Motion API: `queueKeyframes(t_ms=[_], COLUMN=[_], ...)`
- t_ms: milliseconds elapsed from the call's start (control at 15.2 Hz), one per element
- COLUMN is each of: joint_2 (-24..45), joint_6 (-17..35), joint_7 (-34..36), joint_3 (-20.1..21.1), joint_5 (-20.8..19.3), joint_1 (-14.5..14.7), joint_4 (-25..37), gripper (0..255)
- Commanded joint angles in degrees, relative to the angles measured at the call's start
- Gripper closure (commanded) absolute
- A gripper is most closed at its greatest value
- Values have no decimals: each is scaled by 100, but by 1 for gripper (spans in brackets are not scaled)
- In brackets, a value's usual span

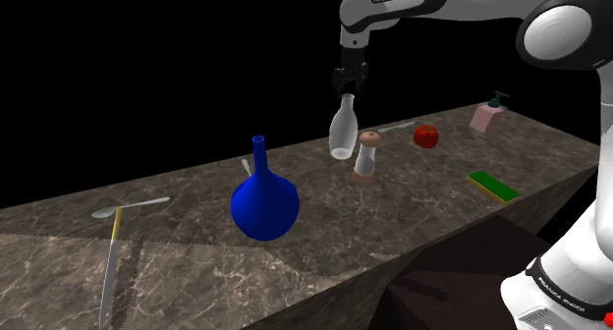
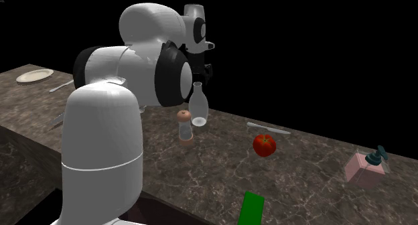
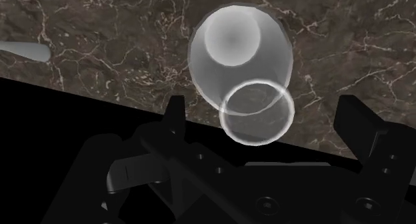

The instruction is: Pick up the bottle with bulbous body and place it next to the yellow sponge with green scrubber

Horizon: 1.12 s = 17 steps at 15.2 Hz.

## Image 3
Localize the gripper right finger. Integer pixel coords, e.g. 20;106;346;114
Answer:
333;94;416;224

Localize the pale grey utensil handle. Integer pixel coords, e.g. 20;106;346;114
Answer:
0;40;52;63

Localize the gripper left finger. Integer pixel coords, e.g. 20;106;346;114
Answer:
42;95;248;224

